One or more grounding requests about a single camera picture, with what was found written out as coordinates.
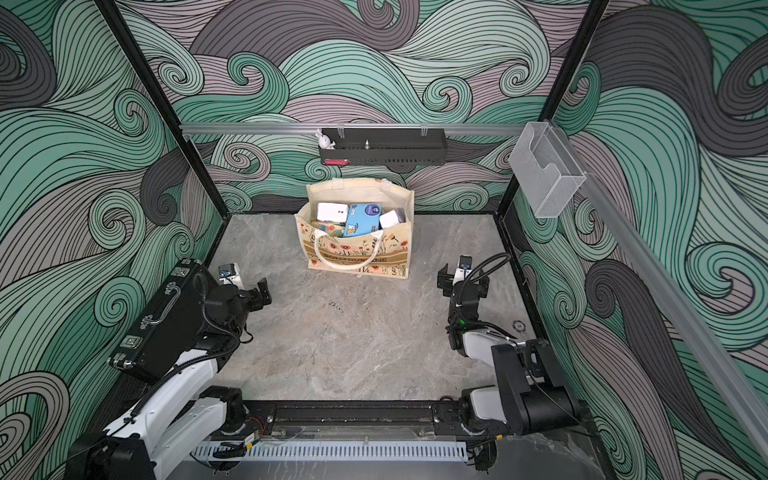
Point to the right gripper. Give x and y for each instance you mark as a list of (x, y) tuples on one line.
[(445, 281)]

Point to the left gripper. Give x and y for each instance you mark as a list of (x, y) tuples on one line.
[(251, 295)]

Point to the floral canvas tote bag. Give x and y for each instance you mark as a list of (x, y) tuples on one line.
[(384, 253)]

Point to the purple tissue pack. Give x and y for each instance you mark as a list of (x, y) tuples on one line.
[(392, 218)]

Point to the light blue tissue pack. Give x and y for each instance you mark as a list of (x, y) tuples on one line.
[(362, 219)]

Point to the blue cartoon tissue pack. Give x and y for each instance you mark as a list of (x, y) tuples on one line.
[(332, 229)]

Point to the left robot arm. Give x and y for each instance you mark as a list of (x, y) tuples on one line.
[(162, 429)]

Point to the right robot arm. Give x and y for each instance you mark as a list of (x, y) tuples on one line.
[(531, 393)]

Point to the black hard carry case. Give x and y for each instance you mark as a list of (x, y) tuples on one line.
[(170, 325)]

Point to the white bunny figurine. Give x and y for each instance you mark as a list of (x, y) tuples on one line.
[(324, 141)]

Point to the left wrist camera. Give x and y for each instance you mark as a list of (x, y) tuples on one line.
[(229, 275)]

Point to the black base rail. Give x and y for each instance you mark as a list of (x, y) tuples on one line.
[(443, 417)]

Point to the clear plastic wall bin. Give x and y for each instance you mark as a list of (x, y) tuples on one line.
[(546, 167)]

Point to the white cable duct strip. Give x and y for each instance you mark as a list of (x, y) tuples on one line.
[(348, 451)]

